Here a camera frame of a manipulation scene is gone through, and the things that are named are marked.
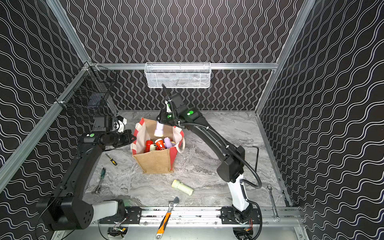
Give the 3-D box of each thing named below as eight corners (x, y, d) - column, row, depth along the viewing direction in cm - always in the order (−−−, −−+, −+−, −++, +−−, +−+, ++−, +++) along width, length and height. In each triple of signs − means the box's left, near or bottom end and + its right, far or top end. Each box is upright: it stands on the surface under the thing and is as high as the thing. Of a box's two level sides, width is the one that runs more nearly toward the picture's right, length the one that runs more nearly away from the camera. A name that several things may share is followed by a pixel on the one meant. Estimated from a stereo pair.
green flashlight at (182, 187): (171, 186, 86) (171, 184, 83) (175, 181, 88) (174, 178, 85) (191, 197, 82) (191, 195, 79) (194, 190, 84) (194, 188, 81)
